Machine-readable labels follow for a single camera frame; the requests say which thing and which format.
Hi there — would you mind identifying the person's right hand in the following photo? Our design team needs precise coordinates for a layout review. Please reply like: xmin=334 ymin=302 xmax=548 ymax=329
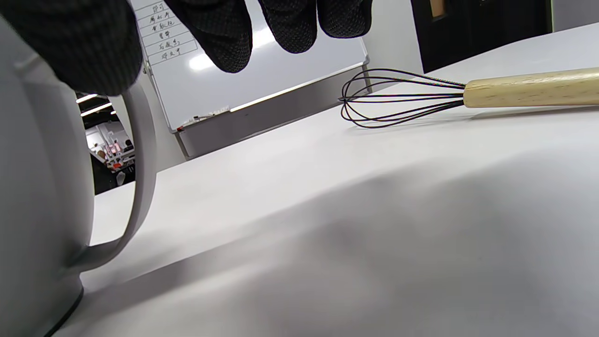
xmin=0 ymin=0 xmax=373 ymax=96

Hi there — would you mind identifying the grey salad bowl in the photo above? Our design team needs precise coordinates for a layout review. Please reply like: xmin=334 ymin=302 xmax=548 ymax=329
xmin=0 ymin=14 xmax=157 ymax=337

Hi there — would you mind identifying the black whisk with wooden handle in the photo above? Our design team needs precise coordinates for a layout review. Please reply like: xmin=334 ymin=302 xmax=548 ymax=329
xmin=339 ymin=67 xmax=599 ymax=129

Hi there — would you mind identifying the whiteboard on metal stand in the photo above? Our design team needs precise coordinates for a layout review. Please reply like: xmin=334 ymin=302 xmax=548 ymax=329
xmin=129 ymin=0 xmax=373 ymax=161

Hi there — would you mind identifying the black door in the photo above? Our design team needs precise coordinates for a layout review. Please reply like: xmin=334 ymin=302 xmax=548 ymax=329
xmin=411 ymin=0 xmax=554 ymax=74

